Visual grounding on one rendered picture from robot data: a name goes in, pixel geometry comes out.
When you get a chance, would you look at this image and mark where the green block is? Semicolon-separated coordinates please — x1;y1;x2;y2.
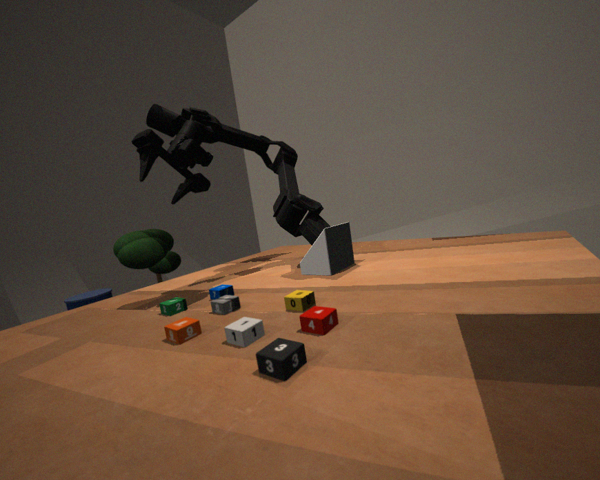
159;297;188;317

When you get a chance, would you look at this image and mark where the reddish-brown block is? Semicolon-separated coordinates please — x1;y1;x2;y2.
164;317;202;345

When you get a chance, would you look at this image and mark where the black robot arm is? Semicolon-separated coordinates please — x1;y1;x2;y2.
146;104;331;245

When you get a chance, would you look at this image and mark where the red block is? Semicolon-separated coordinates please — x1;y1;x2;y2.
299;306;339;335

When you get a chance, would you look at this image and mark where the yellow block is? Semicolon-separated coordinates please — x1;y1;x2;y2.
284;290;316;312

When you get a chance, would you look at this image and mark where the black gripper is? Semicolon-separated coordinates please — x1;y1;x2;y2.
131;129;210;205

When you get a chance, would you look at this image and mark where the blue block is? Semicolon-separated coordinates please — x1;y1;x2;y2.
209;285;234;299

